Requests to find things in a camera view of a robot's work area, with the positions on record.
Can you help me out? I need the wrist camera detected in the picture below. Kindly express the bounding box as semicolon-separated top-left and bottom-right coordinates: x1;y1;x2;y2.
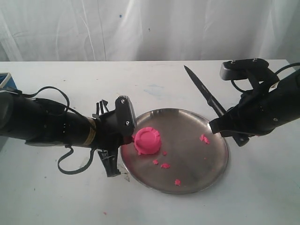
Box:
220;58;279;89
115;96;136;136

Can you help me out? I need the round steel plate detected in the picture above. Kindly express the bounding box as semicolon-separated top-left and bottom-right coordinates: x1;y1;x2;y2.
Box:
120;108;229;194

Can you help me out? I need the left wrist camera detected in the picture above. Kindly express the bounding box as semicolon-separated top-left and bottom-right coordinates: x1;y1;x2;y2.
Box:
115;96;136;136

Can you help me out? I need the blue sand tray box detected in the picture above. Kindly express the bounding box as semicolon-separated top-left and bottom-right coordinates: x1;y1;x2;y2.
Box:
0;72;17;92

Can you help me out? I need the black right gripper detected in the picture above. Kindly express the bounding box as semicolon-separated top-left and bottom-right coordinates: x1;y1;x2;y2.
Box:
209;82;291;147

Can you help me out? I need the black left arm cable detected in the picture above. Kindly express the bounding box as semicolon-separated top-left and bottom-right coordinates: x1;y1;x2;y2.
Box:
4;86;97;175

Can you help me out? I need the clear tape piece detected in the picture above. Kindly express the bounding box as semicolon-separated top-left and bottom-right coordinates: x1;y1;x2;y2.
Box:
117;163;130;182
79;157;90;168

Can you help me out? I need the pink sand crumb middle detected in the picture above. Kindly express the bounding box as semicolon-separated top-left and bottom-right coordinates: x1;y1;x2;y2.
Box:
160;163;170;169

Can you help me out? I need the pink sand crumb front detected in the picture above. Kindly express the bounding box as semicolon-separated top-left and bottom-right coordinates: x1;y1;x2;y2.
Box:
174;179;181;186

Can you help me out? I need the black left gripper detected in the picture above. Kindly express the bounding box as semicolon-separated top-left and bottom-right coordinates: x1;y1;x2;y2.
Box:
92;99;131;177

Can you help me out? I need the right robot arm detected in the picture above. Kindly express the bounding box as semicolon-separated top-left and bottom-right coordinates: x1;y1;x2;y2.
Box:
209;70;300;137

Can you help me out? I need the pink clay lump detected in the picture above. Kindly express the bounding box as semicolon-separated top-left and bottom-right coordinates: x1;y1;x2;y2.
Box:
132;127;162;156

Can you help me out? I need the clear tape piece right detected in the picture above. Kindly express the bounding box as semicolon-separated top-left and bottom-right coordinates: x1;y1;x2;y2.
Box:
117;163;130;182

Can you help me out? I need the white backdrop curtain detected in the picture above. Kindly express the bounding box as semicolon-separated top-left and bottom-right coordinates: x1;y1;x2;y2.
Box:
0;0;300;62

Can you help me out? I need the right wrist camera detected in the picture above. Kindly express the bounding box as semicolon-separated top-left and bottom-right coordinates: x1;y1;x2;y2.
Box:
220;58;279;89

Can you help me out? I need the pink sand crumb right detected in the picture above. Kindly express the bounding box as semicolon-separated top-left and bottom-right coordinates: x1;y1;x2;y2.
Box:
200;134;210;144

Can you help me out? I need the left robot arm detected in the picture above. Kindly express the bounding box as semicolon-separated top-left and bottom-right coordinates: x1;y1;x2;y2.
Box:
0;89;136;177

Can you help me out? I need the black knife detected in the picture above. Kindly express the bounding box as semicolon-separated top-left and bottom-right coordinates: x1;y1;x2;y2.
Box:
184;65;226;117

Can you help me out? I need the clear tape piece left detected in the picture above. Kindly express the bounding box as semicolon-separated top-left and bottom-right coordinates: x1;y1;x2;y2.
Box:
79;157;90;168

